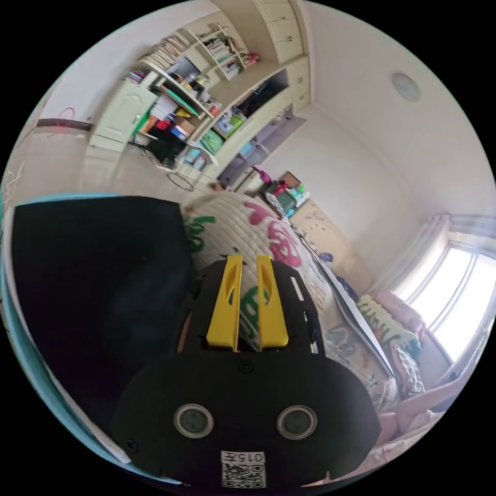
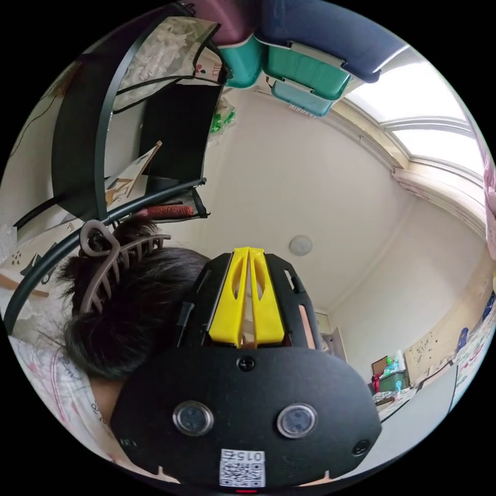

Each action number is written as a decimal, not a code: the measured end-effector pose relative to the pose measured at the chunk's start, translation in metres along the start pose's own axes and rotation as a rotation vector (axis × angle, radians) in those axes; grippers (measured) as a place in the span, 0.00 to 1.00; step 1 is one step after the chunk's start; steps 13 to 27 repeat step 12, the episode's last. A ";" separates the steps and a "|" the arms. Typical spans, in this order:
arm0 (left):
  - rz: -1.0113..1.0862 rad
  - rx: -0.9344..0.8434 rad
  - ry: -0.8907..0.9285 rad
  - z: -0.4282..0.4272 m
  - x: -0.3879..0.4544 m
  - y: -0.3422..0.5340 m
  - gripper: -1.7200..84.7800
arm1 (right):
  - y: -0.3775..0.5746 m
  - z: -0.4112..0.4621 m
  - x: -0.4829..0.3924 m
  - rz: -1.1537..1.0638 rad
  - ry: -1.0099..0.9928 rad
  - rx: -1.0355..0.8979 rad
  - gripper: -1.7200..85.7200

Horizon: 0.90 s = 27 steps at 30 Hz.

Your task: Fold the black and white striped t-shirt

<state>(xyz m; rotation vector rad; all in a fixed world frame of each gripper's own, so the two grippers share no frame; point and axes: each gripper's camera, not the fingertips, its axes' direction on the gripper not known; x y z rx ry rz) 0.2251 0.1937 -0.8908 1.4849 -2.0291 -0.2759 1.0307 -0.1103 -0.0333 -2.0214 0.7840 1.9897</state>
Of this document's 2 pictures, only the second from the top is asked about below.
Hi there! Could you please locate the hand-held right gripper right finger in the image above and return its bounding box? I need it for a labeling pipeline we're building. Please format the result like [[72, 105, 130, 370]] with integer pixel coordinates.
[[248, 247, 286, 347]]

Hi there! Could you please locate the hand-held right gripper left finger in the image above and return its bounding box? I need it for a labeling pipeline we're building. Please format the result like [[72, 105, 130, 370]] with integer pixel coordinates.
[[208, 247, 249, 347]]

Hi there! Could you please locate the round ceiling lamp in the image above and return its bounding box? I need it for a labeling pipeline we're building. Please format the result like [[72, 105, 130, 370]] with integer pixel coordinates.
[[289, 234, 314, 257]]

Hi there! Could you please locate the person's body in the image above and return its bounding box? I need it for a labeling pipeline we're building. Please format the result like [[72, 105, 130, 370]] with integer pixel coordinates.
[[7, 215, 212, 468]]

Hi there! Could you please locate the low shelf with boxes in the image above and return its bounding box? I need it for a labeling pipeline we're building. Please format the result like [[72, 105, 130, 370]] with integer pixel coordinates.
[[370, 350, 412, 397]]

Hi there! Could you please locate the green plastic bag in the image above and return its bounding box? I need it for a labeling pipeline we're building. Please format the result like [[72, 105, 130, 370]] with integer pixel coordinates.
[[208, 97, 238, 145]]

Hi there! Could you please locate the black metal shelf rack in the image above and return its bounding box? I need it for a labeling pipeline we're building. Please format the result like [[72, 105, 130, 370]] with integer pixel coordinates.
[[3, 4, 234, 334]]

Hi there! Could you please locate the light blue storage box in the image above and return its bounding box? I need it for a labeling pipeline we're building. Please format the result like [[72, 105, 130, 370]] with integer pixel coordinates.
[[270, 79, 336, 117]]

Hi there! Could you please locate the teal storage box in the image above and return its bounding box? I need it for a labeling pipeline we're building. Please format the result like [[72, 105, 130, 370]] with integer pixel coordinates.
[[219, 35, 265, 89]]

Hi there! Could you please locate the pink curtain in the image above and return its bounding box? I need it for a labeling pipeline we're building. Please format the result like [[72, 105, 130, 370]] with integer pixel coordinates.
[[475, 141, 496, 261]]

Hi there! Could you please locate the green storage box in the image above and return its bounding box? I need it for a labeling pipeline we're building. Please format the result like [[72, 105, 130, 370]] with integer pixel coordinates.
[[262, 41, 352, 102]]

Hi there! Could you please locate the window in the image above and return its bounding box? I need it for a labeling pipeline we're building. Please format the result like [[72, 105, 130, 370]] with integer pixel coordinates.
[[333, 49, 490, 237]]

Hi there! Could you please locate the purple bag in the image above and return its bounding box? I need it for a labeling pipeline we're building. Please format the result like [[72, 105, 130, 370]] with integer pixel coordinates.
[[201, 0, 273, 45]]

